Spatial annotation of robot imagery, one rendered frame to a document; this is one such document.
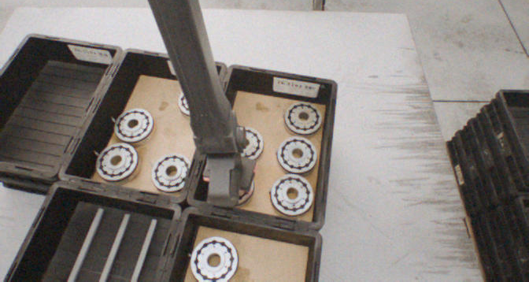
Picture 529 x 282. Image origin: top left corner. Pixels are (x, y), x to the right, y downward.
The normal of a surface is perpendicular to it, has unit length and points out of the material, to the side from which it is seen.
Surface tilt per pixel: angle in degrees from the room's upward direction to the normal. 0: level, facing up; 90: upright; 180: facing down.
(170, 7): 81
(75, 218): 0
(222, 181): 9
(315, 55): 0
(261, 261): 0
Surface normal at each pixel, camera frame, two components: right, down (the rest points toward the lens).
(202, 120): -0.01, 0.77
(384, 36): 0.03, -0.50
